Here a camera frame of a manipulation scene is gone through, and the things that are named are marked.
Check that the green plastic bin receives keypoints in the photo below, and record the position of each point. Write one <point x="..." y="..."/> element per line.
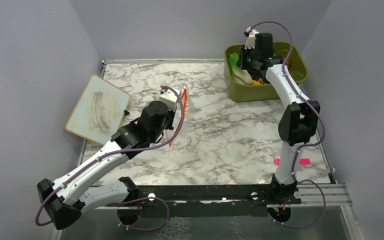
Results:
<point x="264" y="90"/>

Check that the green toy lettuce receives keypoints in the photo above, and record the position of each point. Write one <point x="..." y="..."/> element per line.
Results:
<point x="240" y="76"/>

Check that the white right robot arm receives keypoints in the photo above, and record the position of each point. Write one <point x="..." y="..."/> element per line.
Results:
<point x="300" y="118"/>

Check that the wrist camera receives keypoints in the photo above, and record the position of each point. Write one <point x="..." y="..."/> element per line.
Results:
<point x="169" y="97"/>
<point x="250" y="38"/>

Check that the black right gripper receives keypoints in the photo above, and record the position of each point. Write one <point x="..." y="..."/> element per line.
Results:
<point x="243" y="52"/>

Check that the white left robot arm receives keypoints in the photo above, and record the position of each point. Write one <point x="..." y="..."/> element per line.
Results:
<point x="63" y="201"/>

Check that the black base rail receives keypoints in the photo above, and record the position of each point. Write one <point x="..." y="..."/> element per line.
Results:
<point x="207" y="200"/>

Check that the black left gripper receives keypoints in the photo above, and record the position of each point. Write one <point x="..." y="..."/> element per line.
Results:
<point x="172" y="113"/>

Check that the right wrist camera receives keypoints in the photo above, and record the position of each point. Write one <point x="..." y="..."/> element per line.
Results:
<point x="250" y="38"/>

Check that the yellow toy pepper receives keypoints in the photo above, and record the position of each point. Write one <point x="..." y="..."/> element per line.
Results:
<point x="257" y="82"/>

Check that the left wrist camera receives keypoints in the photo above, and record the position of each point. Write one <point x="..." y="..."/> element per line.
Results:
<point x="169" y="97"/>

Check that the clear zip bag orange zipper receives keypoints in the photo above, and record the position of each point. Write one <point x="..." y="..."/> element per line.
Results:
<point x="188" y="110"/>

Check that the small whiteboard wooden frame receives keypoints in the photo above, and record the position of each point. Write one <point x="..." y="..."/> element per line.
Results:
<point x="99" y="111"/>

